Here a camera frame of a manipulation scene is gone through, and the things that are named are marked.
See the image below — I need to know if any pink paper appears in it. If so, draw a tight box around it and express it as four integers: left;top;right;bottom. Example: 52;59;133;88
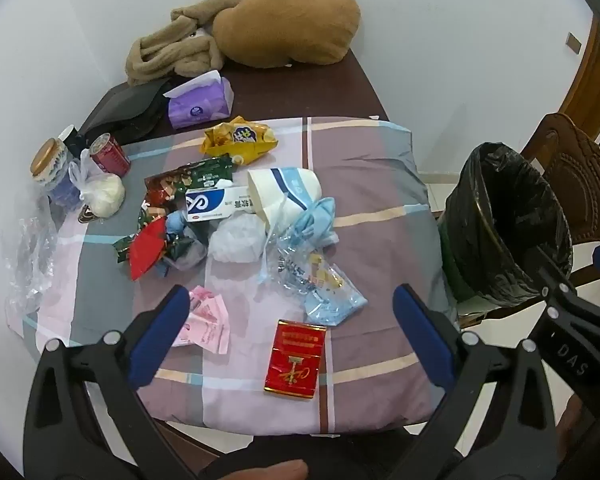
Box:
172;286;230;356

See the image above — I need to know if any green red snack wrapper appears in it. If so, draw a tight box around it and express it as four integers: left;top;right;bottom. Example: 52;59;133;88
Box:
112;215;208;281

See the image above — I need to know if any red cigarette box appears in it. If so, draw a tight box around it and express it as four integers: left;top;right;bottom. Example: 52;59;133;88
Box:
263;320;327;399

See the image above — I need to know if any white blue ointment box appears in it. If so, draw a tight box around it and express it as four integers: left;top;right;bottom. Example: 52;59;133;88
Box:
185;186;254;222

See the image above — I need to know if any clear blue plastic packaging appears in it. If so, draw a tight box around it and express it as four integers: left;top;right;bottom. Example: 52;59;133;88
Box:
260;195;367;327

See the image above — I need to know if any white paper cup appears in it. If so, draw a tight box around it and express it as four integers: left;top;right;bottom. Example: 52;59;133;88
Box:
247;167;322;228

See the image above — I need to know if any yellow chip bag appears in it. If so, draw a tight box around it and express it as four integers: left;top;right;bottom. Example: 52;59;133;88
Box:
200;116;278;166

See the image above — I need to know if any blue cloth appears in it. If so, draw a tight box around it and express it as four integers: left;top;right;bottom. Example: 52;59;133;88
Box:
155;210;186;278

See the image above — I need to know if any black lined trash bin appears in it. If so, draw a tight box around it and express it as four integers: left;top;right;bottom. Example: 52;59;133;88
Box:
438;142;573;308

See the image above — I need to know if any person left hand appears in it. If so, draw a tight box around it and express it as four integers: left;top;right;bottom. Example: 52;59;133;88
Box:
222;460;309;480

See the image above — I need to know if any carved wooden chair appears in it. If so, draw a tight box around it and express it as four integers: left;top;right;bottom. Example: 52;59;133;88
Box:
456;112;600;331

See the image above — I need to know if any clear plastic bag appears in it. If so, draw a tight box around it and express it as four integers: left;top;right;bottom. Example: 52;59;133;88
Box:
2;190;57;318

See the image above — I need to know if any white dough in bag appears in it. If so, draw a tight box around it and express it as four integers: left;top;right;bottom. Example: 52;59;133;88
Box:
69;148;125;219

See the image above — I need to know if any white crumpled tissue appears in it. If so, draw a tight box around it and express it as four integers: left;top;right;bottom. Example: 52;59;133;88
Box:
208;211;266;263

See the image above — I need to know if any blue white ceramic jar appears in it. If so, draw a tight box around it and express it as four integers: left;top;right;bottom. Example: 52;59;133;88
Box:
30;138;81;210

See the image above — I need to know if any red soda can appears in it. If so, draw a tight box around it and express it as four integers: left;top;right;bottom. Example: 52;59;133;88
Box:
88;132;131;178

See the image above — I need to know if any plaid bed sheet cloth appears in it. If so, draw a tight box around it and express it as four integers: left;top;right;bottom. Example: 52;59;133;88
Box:
6;117;455;436

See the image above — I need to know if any dark wooden table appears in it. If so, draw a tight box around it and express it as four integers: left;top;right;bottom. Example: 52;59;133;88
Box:
78;49;390;142

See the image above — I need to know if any black bag on table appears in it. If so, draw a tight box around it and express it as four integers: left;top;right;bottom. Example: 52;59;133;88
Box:
78;78;176;145

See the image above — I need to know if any purple tissue pack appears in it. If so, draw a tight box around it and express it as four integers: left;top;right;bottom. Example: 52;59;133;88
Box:
163;70;234;129

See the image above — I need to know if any brown plush cushion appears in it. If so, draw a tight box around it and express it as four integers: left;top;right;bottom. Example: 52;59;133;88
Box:
212;0;361;68

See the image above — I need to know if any beige plush toy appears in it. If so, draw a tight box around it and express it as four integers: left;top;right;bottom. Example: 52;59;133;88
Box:
124;0;240;87

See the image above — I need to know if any wall light switch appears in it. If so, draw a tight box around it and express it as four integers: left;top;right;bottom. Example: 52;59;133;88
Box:
566;32;582;54

